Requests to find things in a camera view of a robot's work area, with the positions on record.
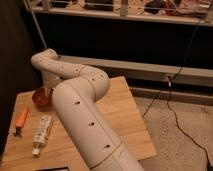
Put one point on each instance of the white toothpaste tube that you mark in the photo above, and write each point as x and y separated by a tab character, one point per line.
41	135

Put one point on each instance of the wooden shelf ledge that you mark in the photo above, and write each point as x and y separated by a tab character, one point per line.
45	6

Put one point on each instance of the metal pole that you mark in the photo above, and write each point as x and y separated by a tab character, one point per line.
37	25

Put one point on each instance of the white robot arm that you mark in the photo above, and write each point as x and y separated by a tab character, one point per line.
76	88

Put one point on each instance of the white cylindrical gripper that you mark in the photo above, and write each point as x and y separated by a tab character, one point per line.
50	80

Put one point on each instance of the red ceramic bowl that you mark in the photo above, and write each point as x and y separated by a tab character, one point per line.
41	99

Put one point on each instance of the orange handled tool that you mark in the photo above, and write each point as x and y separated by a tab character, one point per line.
20	122

